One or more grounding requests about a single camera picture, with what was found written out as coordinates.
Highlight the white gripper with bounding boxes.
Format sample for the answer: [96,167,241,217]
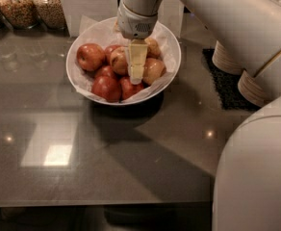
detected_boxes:
[117,0,158,85]

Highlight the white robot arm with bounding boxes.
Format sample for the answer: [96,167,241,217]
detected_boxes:
[117,0,281,231]

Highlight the bruised yellow apple back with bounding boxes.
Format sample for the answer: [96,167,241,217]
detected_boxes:
[145,38,161,59]

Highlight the red-yellow apple centre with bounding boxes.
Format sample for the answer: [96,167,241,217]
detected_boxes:
[110,46,128,76]

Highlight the yellow-red apple right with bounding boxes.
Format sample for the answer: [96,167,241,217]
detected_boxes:
[142,58,166,86]

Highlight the red apple back middle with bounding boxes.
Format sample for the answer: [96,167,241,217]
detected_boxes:
[104,44,120,63]

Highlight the small red apple middle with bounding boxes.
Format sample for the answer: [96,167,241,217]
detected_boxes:
[94,65,117,79]

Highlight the white bowl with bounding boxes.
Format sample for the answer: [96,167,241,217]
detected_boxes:
[65,15,182,107]

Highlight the red apple front right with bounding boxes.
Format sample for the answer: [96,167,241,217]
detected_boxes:
[119,76,143,100]

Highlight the red apple far left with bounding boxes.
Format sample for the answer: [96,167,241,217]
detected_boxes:
[77,43,106,71]

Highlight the red apple front left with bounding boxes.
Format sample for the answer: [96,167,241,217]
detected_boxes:
[91,76,121,102]

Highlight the white paper liner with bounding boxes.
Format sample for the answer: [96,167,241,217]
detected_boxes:
[70,14,177,104]

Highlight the right white sign panel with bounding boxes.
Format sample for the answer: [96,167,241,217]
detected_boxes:
[158,0,184,38]

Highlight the white sign panel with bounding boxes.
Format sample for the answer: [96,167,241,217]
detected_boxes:
[158,0,184,38]
[61,0,117,37]

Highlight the left white sign panel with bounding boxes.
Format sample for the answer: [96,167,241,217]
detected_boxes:
[61,0,117,37]

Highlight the back stack paper bowls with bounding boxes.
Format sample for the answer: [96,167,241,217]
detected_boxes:
[212,41,243,75]

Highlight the stack paper bowls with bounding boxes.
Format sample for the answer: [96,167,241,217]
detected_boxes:
[212,41,243,75]
[238,70,271,107]

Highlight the right glass cereal jar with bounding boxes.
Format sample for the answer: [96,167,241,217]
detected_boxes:
[33,0,65,29]

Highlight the black rubber mat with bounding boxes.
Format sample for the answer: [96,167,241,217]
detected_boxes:
[202,49,259,112]

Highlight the front stack paper bowls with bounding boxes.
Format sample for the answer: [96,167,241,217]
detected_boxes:
[238,70,271,107]

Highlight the middle glass cereal jar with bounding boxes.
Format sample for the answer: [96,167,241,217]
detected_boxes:
[0,0,38,29]

